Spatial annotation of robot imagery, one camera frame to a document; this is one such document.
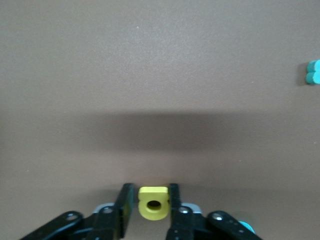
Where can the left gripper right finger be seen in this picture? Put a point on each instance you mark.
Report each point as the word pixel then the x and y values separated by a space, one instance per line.
pixel 180 220

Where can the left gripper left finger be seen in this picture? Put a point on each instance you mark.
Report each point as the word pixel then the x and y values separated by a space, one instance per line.
pixel 110 222

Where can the teal foam letter c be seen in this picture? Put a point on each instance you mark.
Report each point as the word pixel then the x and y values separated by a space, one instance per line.
pixel 246 226

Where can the teal foam letter l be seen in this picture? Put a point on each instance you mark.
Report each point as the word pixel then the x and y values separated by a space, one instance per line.
pixel 313 72

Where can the brown table cover sheet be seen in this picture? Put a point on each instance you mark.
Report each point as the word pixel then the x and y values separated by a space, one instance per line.
pixel 160 75

